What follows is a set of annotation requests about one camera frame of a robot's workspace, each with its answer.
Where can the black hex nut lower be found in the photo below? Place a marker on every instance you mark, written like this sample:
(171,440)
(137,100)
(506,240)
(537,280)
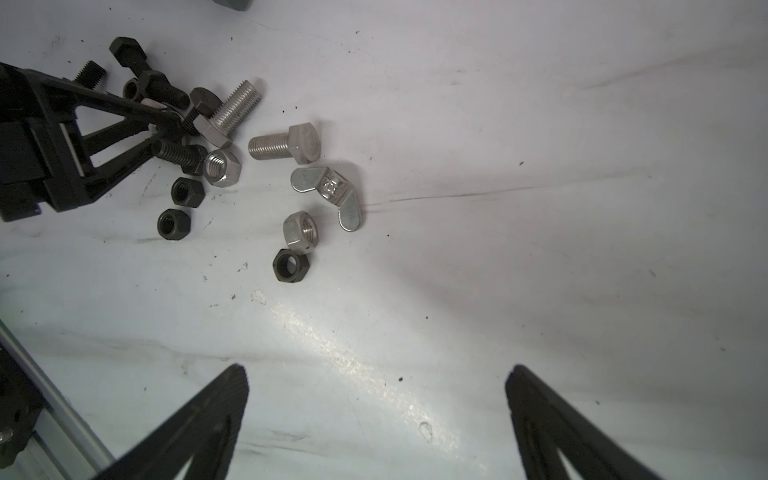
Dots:
(173,224)

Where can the short silver hex bolt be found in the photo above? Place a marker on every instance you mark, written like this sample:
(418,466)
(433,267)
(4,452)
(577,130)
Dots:
(301,142)

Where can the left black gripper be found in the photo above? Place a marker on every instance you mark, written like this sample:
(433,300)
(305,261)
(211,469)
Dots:
(39,128)

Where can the black screw far left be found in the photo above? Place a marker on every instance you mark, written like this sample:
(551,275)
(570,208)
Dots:
(91,75)

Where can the silver wing nut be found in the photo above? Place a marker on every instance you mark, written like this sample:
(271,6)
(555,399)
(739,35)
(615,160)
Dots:
(335,189)

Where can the black hex bolt rear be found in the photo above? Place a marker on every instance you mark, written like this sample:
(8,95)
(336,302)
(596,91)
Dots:
(152,83)

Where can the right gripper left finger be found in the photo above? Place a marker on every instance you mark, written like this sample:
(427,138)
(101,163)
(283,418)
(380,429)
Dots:
(199,438)

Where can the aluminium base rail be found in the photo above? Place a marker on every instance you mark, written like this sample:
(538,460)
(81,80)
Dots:
(42,435)

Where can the grey plastic organizer box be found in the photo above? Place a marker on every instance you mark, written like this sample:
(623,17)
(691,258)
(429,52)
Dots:
(237,5)

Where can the small black bolt left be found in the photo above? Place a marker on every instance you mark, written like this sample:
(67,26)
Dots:
(203,103)

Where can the black socket screw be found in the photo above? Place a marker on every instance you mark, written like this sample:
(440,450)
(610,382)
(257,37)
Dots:
(190,158)

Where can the silver hex nut centre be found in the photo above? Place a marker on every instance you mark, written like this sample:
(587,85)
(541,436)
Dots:
(222,168)

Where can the silver hex nut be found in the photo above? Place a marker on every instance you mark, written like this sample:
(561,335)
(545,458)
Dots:
(300,233)
(222,168)

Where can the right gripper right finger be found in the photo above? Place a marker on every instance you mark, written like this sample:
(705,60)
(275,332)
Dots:
(548,430)

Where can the black hex nut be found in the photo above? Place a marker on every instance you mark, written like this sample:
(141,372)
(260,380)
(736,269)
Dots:
(187,192)
(173,224)

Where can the black nut near finger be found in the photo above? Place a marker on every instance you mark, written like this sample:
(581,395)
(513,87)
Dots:
(290,267)

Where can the long silver hex bolt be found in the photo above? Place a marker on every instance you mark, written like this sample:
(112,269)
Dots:
(218,129)

